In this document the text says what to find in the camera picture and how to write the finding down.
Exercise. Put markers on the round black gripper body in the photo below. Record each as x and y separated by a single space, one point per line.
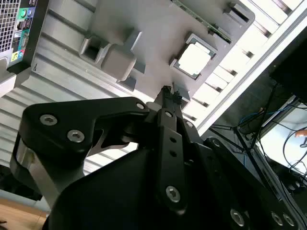
115 198

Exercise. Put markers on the silver CPU with green board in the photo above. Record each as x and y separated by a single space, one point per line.
193 60

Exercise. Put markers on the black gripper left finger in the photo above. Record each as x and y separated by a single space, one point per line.
72 115

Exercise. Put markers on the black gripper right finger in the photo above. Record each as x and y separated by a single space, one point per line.
216 163

